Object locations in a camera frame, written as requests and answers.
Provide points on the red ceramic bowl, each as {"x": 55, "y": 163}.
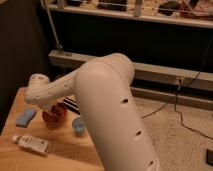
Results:
{"x": 56, "y": 114}

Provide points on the blue sponge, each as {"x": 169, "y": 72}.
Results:
{"x": 25, "y": 118}

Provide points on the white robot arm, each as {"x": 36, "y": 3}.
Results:
{"x": 101, "y": 87}

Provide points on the metal lamp pole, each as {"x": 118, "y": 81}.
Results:
{"x": 58, "y": 45}

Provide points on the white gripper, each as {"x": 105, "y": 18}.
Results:
{"x": 48, "y": 106}

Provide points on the black and white striped cloth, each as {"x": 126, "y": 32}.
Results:
{"x": 70, "y": 104}

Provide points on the small blue cup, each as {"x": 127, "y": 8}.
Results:
{"x": 78, "y": 125}

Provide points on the wooden shelf with clutter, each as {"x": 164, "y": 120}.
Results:
{"x": 177, "y": 12}

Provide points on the white tube with cap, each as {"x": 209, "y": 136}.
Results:
{"x": 32, "y": 144}

